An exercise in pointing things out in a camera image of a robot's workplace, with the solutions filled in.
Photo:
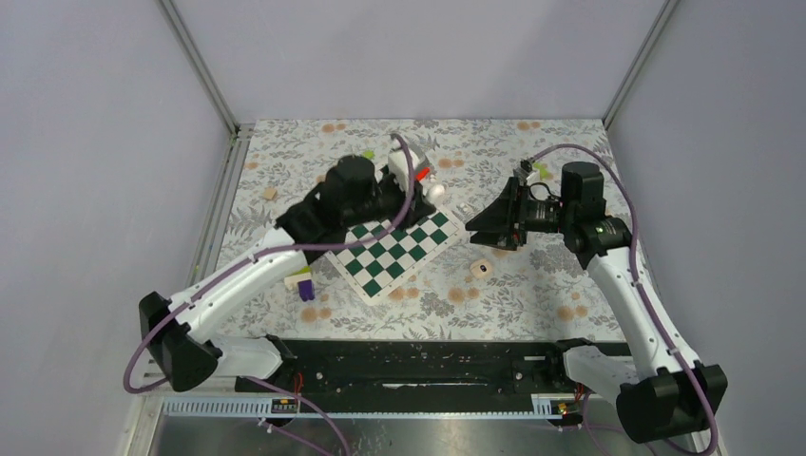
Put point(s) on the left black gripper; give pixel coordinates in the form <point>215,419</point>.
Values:
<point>416,208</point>

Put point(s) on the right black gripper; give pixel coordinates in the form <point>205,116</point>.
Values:
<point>504,222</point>

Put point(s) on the beige earbud charging case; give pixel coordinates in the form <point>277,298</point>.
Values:
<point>481,268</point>

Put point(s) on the white earbud case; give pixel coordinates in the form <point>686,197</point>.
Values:
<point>436,193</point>

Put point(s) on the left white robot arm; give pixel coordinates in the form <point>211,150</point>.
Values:
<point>180,332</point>

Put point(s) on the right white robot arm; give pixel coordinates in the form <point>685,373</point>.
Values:
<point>668,392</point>

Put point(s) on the green block right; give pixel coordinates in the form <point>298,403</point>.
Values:
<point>542,170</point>

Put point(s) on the green white chessboard mat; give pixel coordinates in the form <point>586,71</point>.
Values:
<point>374,270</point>

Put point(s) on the floral patterned table mat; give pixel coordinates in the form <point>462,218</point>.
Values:
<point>536,293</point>

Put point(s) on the red block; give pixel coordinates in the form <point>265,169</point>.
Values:
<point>422,173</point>

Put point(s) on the small wooden cube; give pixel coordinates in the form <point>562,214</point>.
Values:
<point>270,193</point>

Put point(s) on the green white purple block stack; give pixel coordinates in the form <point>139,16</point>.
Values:
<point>302,281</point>

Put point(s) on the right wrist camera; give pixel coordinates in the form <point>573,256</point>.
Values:
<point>523,171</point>

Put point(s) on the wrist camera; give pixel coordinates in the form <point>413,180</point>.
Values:
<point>402,167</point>
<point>523,171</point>

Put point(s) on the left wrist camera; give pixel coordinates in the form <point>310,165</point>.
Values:
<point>402,167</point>

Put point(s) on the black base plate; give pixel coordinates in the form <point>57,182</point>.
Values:
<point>420,376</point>

